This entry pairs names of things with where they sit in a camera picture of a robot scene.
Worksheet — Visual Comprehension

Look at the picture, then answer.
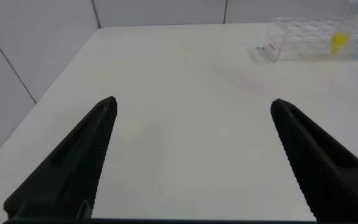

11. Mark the clear plastic test tube rack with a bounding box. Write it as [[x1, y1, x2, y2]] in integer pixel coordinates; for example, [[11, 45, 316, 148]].
[[264, 14, 358, 63]]

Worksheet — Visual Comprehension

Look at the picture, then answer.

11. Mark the test tube with yellow pigment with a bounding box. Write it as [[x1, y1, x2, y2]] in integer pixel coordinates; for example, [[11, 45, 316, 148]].
[[329, 0, 358, 56]]

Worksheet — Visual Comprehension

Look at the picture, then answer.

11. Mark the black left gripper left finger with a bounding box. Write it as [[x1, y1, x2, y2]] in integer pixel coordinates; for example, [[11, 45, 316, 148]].
[[2, 95, 119, 220]]

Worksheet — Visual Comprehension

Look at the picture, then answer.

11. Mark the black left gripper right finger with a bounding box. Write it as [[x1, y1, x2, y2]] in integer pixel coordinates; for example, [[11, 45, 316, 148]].
[[269, 98, 358, 223]]

